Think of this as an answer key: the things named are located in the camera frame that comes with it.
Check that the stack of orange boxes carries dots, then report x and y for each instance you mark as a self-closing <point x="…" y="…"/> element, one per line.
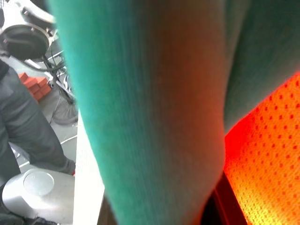
<point x="38" y="87"/>

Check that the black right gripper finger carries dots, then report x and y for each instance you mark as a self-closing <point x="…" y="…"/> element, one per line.
<point x="226" y="208"/>

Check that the silver robot body cylinder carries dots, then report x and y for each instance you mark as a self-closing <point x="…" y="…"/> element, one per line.
<point x="37" y="201"/>

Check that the person in dark trousers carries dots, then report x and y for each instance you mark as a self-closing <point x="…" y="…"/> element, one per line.
<point x="21" y="122"/>

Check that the white machine part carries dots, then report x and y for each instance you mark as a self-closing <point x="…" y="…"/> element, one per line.
<point x="38" y="11"/>

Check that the round black and silver device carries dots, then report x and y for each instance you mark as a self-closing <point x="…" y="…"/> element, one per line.
<point x="24" y="42"/>

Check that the teal green knit cloth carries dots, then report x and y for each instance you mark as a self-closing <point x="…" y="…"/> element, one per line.
<point x="150" y="98"/>

